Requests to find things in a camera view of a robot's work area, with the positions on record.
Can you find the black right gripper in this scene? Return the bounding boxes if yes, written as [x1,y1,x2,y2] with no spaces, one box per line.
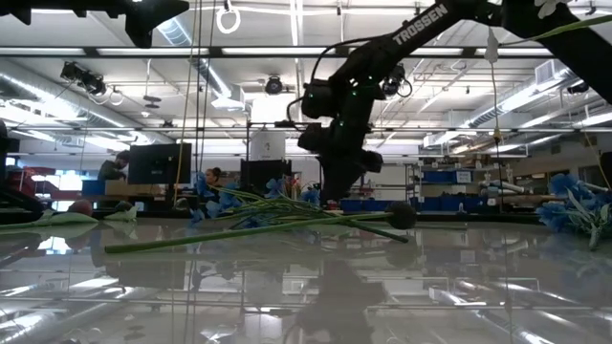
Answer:
[317,142,383,204]

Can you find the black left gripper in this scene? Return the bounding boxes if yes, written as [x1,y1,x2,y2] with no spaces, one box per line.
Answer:
[0,0,190,49]

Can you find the black bud flower green stem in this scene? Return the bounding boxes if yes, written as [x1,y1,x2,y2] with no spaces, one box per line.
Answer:
[103,201,419,255]

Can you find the veined blue flower bunch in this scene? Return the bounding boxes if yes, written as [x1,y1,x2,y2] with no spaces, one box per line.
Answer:
[188,170,410,245]

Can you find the bright blue flower bunch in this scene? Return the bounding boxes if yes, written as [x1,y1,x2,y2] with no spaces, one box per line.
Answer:
[535,172,612,250]

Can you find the blue storage bin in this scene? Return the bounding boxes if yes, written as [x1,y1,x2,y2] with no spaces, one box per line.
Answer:
[410,195,489,213]
[423,170,474,184]
[351,198,410,213]

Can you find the black crossbar with light strips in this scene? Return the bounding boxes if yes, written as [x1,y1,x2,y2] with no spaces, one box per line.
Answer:
[0,45,558,59]

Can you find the metal shelf rack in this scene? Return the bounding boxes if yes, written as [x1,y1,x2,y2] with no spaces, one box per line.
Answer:
[404,160,508,214]

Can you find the small black monitor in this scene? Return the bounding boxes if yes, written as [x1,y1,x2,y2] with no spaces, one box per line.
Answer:
[240,159,293,192]

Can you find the person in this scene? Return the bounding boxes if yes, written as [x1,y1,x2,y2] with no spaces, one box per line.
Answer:
[204,166,224,190]
[98,150,131,183]

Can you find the large black monitor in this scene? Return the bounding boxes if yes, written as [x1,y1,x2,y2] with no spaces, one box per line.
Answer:
[127,142,192,202]

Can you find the white rolled tubes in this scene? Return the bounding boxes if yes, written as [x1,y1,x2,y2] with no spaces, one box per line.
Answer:
[479,179,527,198]

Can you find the cardboard box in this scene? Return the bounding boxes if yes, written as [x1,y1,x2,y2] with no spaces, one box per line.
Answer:
[104,179,166,197]

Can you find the blue crate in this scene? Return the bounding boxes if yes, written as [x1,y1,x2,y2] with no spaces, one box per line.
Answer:
[80,179,107,196]

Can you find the red slanted structure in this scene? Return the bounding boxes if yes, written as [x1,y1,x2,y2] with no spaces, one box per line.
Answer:
[8,165,66,201]

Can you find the white vent grille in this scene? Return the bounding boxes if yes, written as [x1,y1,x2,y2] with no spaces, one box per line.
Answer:
[534,59,556,86]

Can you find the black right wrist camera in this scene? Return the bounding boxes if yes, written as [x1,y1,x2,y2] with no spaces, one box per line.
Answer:
[296,122,327,152]

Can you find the white cable ring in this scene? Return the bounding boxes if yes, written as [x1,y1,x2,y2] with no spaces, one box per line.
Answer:
[215,1,243,35]

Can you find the thin yellow hanging cable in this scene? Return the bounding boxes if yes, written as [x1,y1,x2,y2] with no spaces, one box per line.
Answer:
[174,0,200,202]

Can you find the black twin-lens rig camera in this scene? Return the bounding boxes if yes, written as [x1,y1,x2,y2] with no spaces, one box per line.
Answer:
[59,60,107,97]

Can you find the black rectangular station frame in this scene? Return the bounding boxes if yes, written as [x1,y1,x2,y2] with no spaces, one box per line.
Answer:
[246,120,307,211]

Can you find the black hanging cable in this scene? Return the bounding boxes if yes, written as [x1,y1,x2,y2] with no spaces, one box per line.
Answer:
[194,0,204,173]
[199,0,217,173]

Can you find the black far ceiling rail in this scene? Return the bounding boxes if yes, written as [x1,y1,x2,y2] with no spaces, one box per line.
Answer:
[0,126,612,134]

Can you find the black camera with cable loop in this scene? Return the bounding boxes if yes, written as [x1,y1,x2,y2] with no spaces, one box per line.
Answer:
[381,64,413,99]

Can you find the yellow hanging cable with plug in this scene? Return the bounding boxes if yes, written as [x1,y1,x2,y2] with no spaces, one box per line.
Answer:
[483,26,504,214]

